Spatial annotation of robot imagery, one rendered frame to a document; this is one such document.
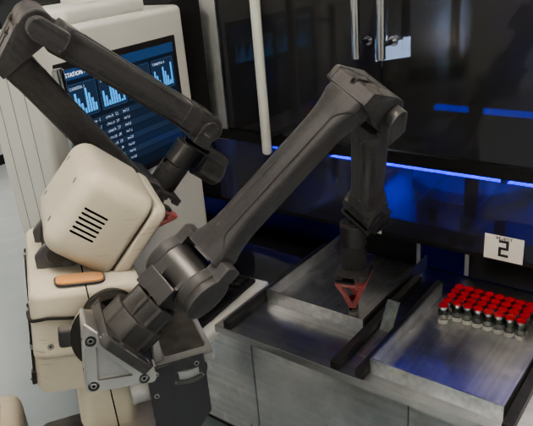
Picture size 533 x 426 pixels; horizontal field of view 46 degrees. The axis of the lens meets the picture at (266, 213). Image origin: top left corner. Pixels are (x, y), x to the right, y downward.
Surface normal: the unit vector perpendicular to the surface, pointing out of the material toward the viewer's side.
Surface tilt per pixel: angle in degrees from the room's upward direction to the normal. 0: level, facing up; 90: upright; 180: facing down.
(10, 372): 0
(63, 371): 90
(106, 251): 90
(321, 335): 0
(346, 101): 54
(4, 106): 90
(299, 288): 0
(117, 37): 90
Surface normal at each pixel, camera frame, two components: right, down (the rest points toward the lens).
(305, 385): -0.60, 0.36
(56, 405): -0.08, -0.91
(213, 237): -0.34, -0.21
